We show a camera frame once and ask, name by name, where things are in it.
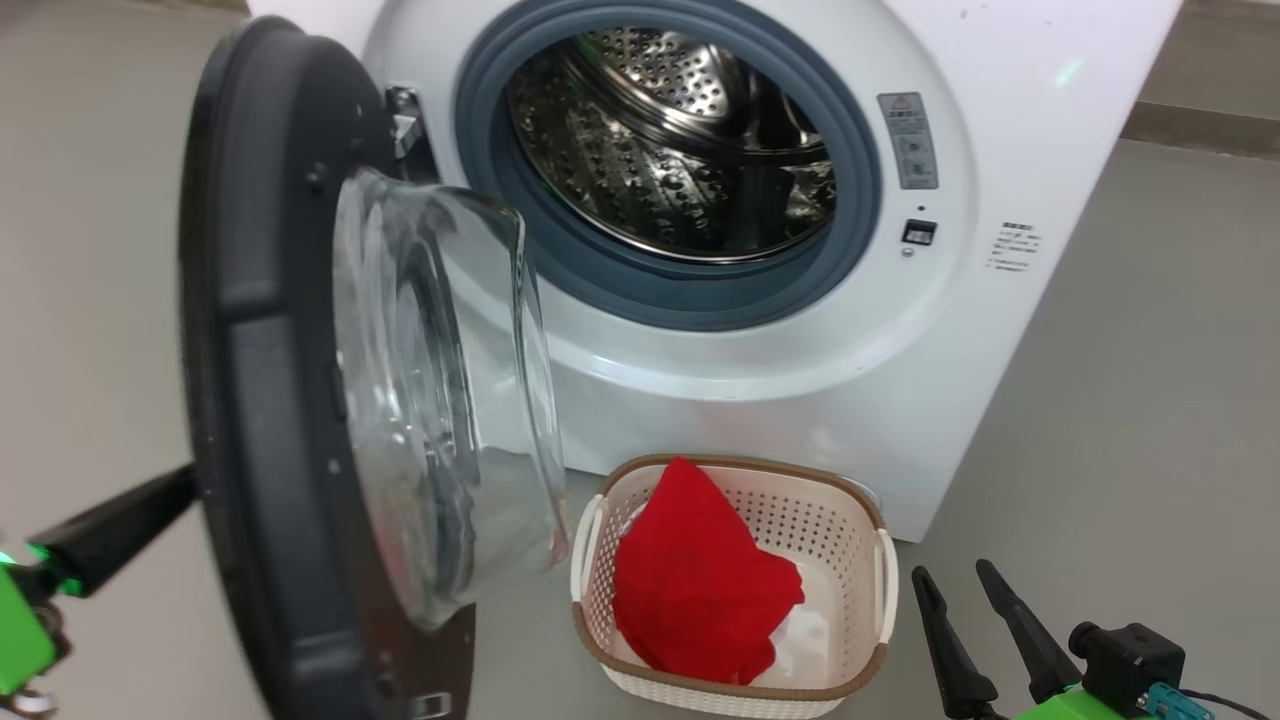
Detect white front-load washing machine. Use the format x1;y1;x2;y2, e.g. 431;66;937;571
248;0;1185;544

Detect red garment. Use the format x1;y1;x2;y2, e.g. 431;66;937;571
611;458;807;688

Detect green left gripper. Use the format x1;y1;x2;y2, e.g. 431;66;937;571
0;464;200;698

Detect cream laundry basket brown rim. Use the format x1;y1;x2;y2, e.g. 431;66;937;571
570;453;900;720

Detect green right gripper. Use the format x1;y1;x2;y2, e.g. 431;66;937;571
910;558;1153;720

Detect grey warning label sticker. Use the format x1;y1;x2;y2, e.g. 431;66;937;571
877;91;940;192

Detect grey baseboard strip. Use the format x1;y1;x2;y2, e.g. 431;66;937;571
1120;98;1280;163

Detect black right camera cable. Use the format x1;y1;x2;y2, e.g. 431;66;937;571
1180;688;1280;720

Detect black round glass washer door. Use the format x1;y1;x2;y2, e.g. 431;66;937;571
177;15;572;720

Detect teal right camera cable plug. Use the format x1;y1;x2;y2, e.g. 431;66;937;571
1147;682;1217;720

